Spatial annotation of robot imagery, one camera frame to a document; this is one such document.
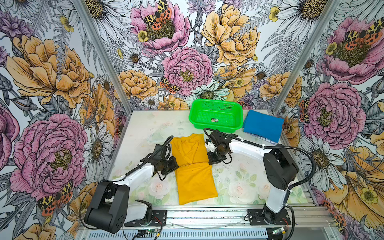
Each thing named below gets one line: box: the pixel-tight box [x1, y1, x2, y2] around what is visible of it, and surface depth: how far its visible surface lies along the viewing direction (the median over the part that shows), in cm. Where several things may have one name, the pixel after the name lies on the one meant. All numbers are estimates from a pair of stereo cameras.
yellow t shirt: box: [170, 133, 218, 205], surface depth 89 cm
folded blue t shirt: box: [242, 109, 284, 143], surface depth 111 cm
